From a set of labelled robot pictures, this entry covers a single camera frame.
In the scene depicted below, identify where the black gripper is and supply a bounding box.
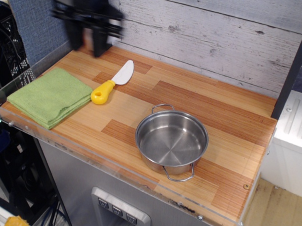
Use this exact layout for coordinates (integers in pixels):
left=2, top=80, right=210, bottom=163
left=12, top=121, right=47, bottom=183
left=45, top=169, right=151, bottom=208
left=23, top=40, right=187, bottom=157
left=52, top=0, right=124, bottom=57

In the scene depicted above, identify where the small steel pot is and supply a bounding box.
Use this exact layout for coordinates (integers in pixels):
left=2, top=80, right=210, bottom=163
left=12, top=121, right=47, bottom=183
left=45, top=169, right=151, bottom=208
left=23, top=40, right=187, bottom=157
left=135, top=104, right=209, bottom=182

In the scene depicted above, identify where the white orange toy sushi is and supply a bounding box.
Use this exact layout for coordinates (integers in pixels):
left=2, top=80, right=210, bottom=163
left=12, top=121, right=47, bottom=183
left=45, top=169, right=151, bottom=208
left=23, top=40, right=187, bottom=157
left=83, top=28, right=93, bottom=51

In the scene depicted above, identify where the green folded cloth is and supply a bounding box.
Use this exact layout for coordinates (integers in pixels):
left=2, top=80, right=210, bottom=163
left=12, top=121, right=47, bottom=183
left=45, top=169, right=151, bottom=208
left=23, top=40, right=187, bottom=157
left=7, top=68, right=92, bottom=130

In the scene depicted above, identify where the steel cabinet with dispenser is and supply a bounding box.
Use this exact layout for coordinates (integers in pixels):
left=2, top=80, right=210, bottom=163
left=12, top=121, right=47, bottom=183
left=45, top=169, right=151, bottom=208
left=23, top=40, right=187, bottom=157
left=40, top=142, right=210, bottom=226

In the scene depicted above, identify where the yellow object bottom left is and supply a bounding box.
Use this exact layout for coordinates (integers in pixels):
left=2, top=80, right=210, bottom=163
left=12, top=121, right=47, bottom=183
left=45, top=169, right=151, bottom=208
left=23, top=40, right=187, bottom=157
left=4, top=216, right=30, bottom=226

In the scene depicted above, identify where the white metal side unit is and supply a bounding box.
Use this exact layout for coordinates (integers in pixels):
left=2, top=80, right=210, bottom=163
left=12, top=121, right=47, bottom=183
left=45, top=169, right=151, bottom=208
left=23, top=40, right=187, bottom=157
left=260, top=91, right=302, bottom=197

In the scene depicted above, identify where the dark left frame post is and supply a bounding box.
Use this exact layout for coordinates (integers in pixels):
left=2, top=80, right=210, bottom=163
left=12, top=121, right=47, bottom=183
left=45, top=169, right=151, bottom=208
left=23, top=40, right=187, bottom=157
left=93, top=38, right=112, bottom=57

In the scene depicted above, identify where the dark frame post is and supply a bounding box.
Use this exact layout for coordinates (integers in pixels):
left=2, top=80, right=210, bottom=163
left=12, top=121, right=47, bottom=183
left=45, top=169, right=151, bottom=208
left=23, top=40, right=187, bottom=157
left=93, top=38, right=112, bottom=57
left=271, top=40, right=302, bottom=119

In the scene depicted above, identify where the yellow handled toy knife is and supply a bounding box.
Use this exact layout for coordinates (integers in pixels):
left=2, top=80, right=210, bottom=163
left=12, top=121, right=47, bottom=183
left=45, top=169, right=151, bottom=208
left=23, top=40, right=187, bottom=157
left=91, top=60, right=134, bottom=105

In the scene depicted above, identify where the black crate with cables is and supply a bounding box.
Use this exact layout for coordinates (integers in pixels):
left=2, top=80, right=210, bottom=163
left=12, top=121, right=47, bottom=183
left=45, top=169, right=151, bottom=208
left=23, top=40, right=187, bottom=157
left=0, top=0, right=35, bottom=88

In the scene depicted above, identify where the dark right frame post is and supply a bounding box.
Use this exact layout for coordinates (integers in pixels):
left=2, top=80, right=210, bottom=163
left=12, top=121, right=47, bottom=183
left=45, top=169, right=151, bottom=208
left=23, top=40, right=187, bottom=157
left=271, top=40, right=302, bottom=119

